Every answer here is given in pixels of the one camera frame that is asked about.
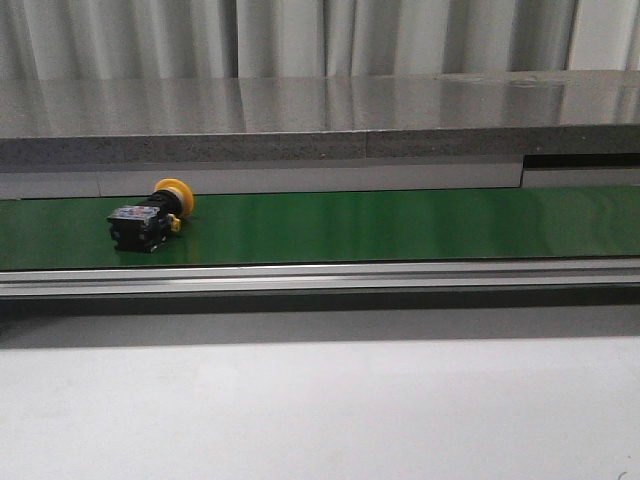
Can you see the yellow black push button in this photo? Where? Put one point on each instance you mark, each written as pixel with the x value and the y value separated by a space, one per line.
pixel 143 226

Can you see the green conveyor belt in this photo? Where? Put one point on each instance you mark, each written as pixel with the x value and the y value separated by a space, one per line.
pixel 333 227

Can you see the grey stone counter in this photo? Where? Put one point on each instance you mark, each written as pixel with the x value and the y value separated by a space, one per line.
pixel 102 138

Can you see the white pleated curtain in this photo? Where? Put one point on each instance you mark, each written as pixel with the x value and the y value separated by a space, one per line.
pixel 48 40

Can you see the aluminium conveyor frame rail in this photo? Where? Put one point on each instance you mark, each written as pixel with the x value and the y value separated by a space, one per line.
pixel 319 277

